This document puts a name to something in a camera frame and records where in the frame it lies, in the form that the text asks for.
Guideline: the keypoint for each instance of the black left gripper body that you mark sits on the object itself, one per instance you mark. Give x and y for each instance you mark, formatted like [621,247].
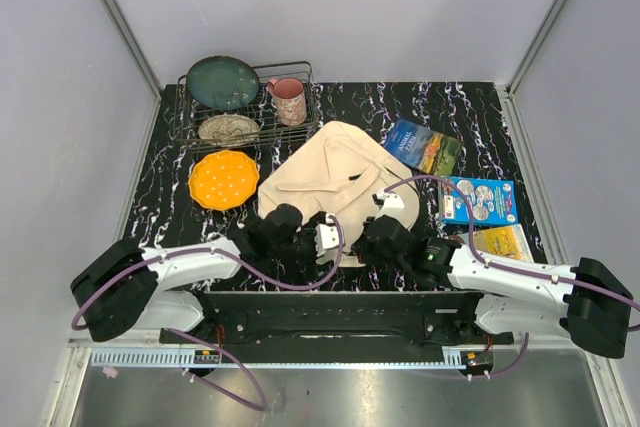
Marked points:
[301,247]

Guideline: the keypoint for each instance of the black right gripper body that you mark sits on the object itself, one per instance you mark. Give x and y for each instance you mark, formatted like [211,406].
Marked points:
[369,251]

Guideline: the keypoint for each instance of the yellow picture book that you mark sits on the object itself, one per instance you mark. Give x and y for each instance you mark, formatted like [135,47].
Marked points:
[504,241]

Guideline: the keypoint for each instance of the blue comic book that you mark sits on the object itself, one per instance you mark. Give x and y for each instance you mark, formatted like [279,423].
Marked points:
[492,201]

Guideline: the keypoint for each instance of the cream canvas student bag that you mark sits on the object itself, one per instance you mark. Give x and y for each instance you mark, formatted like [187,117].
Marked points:
[337,171]

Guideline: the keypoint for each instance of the Animal Farm paperback book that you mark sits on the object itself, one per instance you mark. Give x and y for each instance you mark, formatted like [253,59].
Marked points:
[422,148]

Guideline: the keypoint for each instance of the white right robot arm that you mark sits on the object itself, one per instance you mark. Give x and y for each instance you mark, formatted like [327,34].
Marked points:
[585,303]

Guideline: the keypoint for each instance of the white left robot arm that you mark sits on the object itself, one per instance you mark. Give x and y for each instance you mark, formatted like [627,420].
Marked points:
[130,287]

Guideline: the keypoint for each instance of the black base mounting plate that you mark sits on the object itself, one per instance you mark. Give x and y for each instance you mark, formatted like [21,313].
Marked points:
[329,321]

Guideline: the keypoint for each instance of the orange dotted plate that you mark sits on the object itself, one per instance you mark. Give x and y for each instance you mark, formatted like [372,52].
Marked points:
[223,180]

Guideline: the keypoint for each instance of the beige patterned plate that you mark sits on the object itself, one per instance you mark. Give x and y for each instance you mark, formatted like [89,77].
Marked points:
[229,130]

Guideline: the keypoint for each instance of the pink patterned mug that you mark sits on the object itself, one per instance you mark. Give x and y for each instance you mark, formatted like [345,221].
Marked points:
[288,96]

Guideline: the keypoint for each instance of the dark green plate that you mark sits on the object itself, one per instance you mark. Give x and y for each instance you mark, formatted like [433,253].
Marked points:
[223,83]

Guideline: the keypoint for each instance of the white cable duct strip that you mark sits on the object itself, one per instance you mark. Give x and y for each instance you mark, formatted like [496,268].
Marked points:
[182,356]

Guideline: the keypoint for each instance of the wire dish rack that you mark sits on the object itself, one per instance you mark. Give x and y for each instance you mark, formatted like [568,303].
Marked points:
[189,114]

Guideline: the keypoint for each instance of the aluminium frame rail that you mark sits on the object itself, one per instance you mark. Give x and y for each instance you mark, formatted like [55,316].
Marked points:
[127,36]

